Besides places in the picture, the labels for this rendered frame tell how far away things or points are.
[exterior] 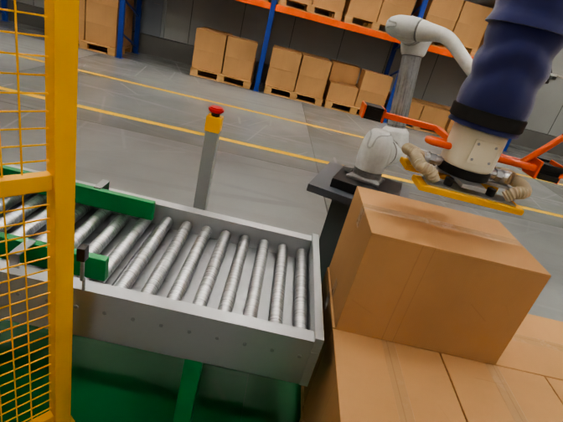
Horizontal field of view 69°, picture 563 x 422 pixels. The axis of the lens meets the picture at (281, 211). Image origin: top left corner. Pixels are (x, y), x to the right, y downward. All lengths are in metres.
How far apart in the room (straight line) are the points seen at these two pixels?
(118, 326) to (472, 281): 1.15
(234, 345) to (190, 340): 0.14
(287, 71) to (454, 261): 7.41
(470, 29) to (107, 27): 6.88
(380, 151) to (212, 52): 6.73
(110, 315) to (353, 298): 0.79
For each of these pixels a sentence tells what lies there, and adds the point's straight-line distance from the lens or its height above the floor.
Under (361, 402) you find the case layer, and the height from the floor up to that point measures 0.54.
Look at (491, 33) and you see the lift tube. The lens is 1.41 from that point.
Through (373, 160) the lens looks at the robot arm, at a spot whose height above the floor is 0.92.
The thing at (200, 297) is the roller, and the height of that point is 0.55.
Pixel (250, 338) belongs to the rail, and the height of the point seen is 0.55.
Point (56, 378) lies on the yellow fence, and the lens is 1.54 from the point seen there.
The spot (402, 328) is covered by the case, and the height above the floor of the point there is 0.61.
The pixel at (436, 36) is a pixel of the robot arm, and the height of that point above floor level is 1.55.
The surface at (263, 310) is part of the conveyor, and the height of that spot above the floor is 0.49.
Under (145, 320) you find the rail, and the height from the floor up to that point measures 0.53.
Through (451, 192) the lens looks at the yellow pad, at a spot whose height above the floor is 1.12.
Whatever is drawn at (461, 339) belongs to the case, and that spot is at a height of 0.62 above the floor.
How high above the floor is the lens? 1.48
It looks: 25 degrees down
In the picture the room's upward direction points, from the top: 15 degrees clockwise
